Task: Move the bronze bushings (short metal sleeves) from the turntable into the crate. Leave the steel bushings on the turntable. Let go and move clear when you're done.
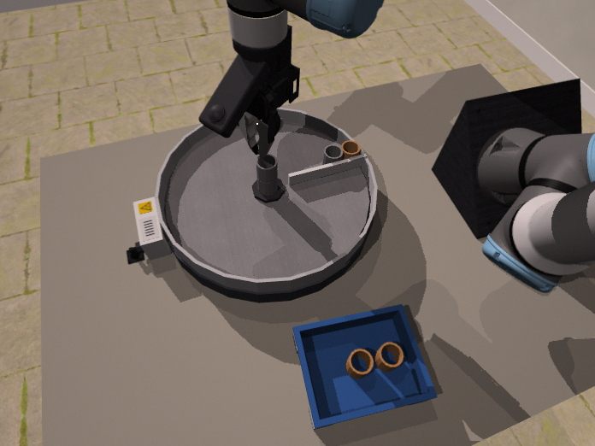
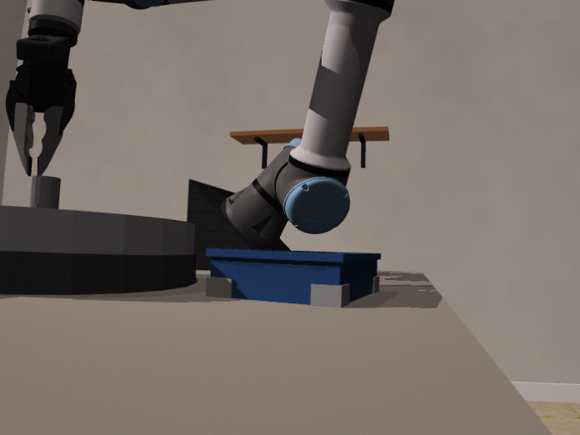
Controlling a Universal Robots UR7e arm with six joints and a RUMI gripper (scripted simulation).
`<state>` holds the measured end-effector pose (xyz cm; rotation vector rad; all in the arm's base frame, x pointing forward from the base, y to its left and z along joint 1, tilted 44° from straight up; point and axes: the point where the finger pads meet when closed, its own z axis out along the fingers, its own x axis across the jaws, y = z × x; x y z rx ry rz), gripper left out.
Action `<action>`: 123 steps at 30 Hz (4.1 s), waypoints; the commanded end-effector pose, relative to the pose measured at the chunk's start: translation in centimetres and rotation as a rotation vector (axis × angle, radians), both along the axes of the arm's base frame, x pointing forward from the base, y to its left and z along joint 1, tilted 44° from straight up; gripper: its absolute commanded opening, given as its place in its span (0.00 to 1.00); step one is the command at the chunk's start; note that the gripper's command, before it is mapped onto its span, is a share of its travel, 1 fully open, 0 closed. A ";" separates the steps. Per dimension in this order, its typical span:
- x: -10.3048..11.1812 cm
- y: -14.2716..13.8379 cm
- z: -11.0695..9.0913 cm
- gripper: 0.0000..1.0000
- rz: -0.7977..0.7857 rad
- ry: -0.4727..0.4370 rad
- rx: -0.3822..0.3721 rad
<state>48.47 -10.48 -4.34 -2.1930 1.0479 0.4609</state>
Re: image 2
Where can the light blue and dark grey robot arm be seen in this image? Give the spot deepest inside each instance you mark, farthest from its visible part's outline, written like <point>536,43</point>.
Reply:
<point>307,188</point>

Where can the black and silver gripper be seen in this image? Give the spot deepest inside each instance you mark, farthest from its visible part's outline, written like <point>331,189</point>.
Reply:
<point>34,90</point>

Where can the dark grey cylinder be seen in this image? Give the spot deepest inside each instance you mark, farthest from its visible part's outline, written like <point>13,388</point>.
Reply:
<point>37,205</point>
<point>45,190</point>

